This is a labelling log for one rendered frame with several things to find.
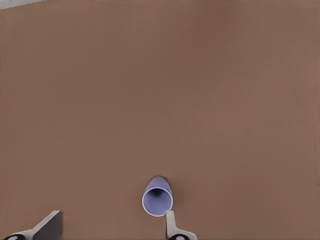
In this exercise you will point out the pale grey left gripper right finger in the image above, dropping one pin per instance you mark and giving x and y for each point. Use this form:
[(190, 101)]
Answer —
[(171, 225)]

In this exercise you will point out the purple cup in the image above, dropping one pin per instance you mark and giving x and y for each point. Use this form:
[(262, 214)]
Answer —
[(157, 200)]

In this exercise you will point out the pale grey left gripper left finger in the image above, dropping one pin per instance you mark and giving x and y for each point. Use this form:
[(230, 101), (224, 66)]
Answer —
[(47, 227)]

